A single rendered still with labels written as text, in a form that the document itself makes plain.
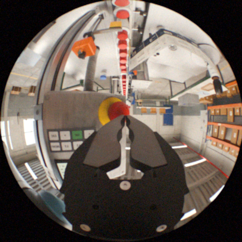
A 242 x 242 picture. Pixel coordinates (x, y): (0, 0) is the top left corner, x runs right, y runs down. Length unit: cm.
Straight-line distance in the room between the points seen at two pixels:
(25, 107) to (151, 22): 563
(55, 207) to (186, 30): 71
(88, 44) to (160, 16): 39
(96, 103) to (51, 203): 19
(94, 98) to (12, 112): 538
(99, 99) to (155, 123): 768
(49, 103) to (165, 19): 53
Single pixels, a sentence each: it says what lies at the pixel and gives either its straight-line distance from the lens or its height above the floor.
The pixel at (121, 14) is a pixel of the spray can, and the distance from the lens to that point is 26.
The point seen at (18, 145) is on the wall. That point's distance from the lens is 562.
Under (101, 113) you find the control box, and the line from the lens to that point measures 15.
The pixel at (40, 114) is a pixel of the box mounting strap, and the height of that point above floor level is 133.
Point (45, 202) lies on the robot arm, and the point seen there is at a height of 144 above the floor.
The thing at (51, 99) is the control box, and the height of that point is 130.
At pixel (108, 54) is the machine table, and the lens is 75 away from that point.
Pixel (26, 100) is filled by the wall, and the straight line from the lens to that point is 566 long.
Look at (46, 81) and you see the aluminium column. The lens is 17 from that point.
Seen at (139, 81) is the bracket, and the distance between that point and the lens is 47.
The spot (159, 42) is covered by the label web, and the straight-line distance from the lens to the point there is 42.
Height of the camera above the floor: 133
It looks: 3 degrees up
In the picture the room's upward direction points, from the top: 180 degrees counter-clockwise
